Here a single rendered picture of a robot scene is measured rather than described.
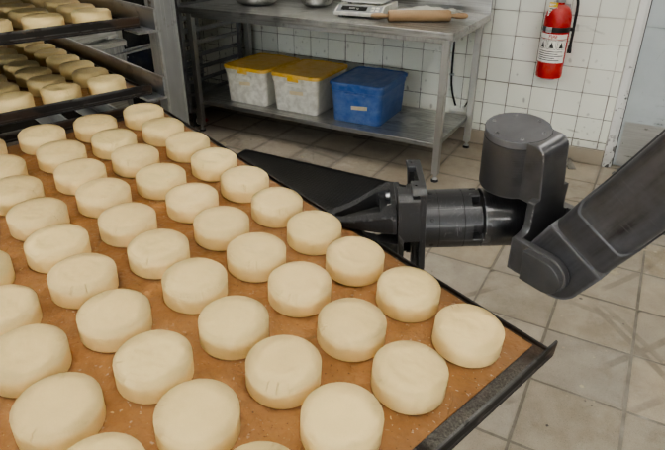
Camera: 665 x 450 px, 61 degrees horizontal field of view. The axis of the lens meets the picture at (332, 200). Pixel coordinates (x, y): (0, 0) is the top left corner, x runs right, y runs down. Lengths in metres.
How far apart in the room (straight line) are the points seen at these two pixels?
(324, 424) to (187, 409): 0.08
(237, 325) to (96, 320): 0.10
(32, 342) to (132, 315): 0.06
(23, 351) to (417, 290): 0.28
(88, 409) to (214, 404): 0.07
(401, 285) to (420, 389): 0.10
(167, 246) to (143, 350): 0.12
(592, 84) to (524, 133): 3.33
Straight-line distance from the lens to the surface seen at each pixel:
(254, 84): 4.01
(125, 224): 0.53
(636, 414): 2.19
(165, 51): 0.82
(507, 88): 3.93
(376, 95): 3.53
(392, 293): 0.44
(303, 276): 0.45
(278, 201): 0.55
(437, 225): 0.53
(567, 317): 2.49
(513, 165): 0.51
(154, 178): 0.60
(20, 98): 0.81
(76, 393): 0.39
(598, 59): 3.81
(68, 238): 0.52
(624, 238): 0.48
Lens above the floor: 1.45
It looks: 27 degrees down
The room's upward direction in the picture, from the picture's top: straight up
